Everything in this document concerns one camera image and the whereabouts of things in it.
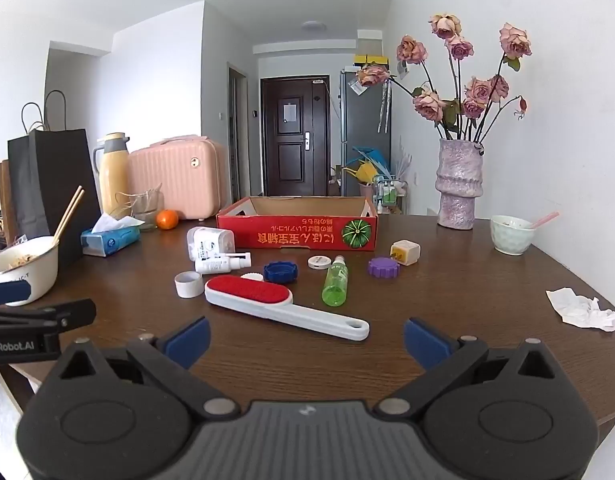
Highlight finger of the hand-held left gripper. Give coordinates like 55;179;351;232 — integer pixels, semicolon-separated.
0;280;32;307

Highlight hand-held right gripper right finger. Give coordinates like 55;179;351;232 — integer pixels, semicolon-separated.
377;316;571;420

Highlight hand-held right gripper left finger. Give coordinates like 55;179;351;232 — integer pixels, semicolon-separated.
48;316;241;421

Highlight white red lint brush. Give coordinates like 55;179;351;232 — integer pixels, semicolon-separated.
204;275;371;342

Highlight white yellow plug adapter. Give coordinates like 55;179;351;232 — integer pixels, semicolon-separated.
390;240;421;266

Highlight green spray bottle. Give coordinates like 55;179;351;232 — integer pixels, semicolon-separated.
321;255;349;308

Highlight blue ridged cap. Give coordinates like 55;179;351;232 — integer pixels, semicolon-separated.
264;261;299;283

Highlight red cardboard box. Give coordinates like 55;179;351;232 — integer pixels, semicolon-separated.
216;196;379;252

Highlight white enamel bowl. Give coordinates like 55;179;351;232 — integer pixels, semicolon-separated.
0;236;60;307

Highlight small white spray bottle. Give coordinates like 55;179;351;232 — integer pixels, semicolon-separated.
194;252;252;275

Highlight purple ridged cap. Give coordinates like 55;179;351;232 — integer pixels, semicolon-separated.
367;257;401;279

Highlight wooden chopstick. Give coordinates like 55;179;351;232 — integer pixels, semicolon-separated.
52;186;82;246
58;190;85;247

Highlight white pill bottle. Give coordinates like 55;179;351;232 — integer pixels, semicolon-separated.
186;226;234;262

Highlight grey paper bag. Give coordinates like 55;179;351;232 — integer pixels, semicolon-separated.
0;102;46;248

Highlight blue tissue pack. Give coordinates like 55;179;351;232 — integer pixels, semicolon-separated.
80;212;146;258

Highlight black paper bag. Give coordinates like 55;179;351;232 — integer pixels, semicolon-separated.
28;90;102;271

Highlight pale green dimpled bowl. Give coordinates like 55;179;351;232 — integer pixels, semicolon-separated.
490;215;537;256

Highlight glass jar with twine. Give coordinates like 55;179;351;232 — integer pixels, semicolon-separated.
115;185;163;232

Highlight yellow thermos jug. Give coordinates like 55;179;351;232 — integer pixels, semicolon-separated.
92;133;131;218

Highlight metal storage trolley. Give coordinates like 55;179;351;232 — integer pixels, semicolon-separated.
375;175;408;213

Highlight purple ceramic vase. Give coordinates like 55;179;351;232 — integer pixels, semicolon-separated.
435;138;484;231

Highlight crumpled white tissue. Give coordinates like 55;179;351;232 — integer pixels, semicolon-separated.
546;287;615;332

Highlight pink suitcase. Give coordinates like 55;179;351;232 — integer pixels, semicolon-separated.
128;135;227;221

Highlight blue yellow folded items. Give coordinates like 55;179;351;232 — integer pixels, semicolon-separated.
345;147;389;183

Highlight dark brown door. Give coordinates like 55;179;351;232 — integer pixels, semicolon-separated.
260;76;330;197

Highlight grey refrigerator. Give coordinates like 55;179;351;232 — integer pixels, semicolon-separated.
340;67;392;198

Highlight white folded umbrella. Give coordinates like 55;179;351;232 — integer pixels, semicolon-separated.
377;82;391;133

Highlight dried pink rose bouquet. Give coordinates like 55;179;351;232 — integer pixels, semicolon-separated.
356;12;533;143

